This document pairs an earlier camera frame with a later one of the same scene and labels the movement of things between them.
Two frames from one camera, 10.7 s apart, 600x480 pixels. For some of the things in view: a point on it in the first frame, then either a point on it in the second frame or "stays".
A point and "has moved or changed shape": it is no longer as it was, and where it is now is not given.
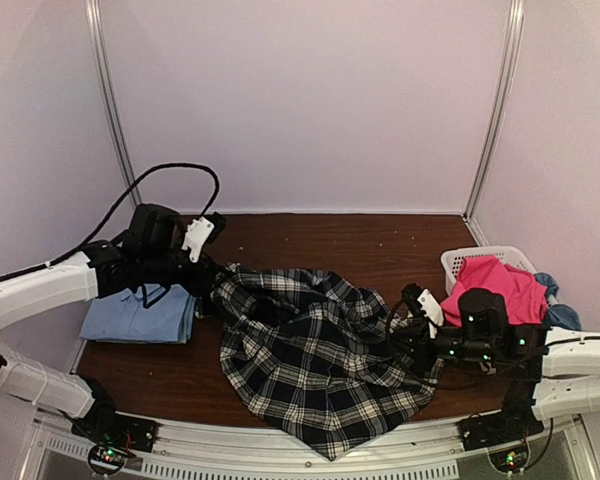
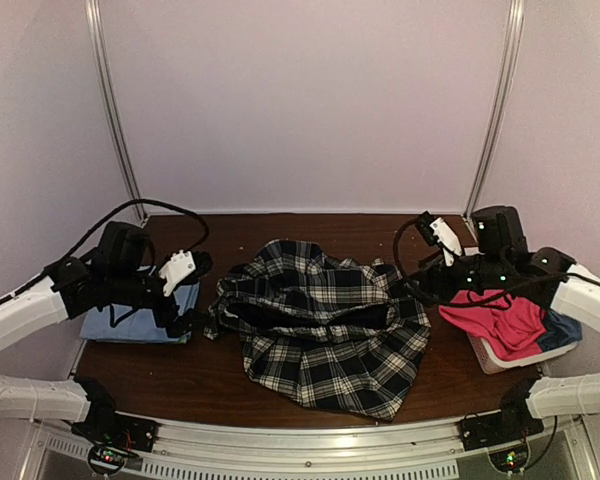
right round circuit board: [511, 459] stays
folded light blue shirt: [144, 314] stays
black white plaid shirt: [316, 359] has moved or changed shape
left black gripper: [201, 285] → [181, 325]
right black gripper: [418, 352] → [435, 271]
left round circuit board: [107, 459] stays
